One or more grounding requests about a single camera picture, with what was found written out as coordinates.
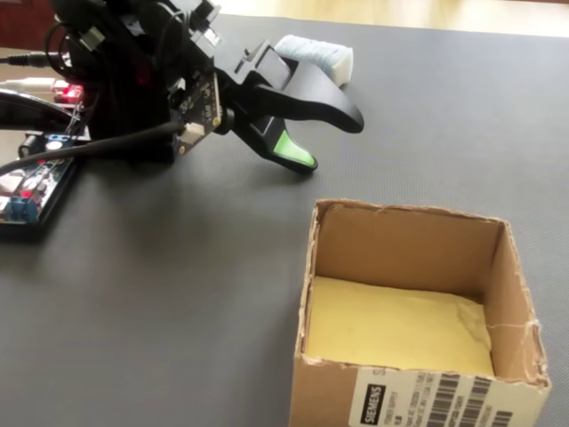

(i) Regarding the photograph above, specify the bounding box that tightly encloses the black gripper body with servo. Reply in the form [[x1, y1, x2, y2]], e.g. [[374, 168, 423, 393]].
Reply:
[[216, 38, 301, 140]]

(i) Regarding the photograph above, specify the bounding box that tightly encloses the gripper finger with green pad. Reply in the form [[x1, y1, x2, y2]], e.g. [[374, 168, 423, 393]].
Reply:
[[247, 117, 321, 176]]

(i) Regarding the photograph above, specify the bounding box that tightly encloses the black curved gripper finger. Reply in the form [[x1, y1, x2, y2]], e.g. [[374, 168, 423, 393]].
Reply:
[[254, 60, 365, 134]]

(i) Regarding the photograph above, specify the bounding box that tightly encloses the white foam block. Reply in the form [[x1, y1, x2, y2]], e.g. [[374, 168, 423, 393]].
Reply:
[[275, 34, 356, 86]]

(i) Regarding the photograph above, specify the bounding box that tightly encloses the open brown cardboard box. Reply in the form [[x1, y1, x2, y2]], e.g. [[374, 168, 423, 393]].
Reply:
[[288, 197, 553, 427]]

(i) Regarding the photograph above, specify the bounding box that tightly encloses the small red-lit controller board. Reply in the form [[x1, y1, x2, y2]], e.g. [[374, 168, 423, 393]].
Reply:
[[52, 81, 86, 107]]

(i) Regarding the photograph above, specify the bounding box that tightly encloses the yellow foam pad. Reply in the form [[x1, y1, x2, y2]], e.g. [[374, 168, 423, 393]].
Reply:
[[306, 275, 497, 380]]

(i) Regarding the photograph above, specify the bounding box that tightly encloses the black curved band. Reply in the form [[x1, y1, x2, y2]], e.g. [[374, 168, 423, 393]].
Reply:
[[0, 87, 76, 135]]

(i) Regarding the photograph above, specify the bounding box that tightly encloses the electronics controller board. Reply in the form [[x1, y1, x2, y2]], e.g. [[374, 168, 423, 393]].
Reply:
[[0, 132, 92, 244]]

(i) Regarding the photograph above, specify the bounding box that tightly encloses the blue-terminal electronics board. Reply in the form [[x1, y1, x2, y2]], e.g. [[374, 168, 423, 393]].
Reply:
[[0, 131, 79, 224]]

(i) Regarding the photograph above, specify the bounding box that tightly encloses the white barcode shipping label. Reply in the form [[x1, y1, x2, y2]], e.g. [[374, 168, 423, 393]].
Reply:
[[349, 366, 517, 427]]

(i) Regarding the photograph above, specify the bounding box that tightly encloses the camera circuit board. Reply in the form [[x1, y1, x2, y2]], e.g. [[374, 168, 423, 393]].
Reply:
[[176, 70, 224, 155]]

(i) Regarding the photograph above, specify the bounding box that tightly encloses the black power plug cable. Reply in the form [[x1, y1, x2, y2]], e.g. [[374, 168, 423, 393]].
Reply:
[[0, 52, 73, 69]]

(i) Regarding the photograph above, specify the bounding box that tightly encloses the white USB cable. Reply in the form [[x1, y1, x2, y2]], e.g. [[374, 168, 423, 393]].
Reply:
[[0, 76, 60, 93]]

